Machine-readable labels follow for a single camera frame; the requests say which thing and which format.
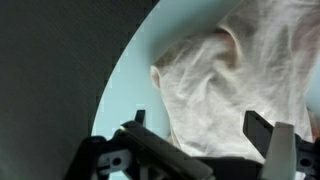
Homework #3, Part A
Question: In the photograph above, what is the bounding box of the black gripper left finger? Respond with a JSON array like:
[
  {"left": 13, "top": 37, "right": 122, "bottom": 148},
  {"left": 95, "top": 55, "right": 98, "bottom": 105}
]
[{"left": 63, "top": 109, "right": 215, "bottom": 180}]

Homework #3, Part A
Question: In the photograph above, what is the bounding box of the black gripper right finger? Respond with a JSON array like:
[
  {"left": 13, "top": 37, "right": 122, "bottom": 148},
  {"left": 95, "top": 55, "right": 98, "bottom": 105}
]
[{"left": 242, "top": 110, "right": 320, "bottom": 180}]

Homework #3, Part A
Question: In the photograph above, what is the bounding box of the pink stained white cloth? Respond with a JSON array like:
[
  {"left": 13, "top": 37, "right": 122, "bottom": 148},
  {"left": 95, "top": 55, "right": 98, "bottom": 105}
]
[{"left": 306, "top": 108, "right": 320, "bottom": 143}]

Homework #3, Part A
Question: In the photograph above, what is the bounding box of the white and red cloth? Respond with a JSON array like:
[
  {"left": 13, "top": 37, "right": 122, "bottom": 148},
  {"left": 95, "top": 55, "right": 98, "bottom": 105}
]
[{"left": 149, "top": 0, "right": 320, "bottom": 164}]

